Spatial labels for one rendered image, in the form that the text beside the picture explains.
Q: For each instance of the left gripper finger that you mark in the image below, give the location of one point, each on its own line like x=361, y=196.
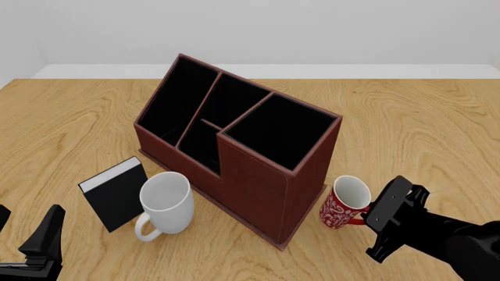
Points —
x=3, y=218
x=48, y=234

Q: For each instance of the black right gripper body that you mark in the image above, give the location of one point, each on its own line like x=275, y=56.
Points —
x=384, y=248

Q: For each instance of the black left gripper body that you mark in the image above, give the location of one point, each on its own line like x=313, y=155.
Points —
x=27, y=272

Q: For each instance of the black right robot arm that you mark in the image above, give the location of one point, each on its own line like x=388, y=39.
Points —
x=468, y=246

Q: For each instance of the red patterned mug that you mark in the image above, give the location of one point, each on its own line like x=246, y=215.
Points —
x=335, y=212

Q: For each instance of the white mug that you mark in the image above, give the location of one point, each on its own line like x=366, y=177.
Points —
x=172, y=216

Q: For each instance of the red-brown desk caddy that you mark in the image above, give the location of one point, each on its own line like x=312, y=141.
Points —
x=254, y=187

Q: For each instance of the black book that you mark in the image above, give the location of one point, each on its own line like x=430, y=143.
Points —
x=115, y=199

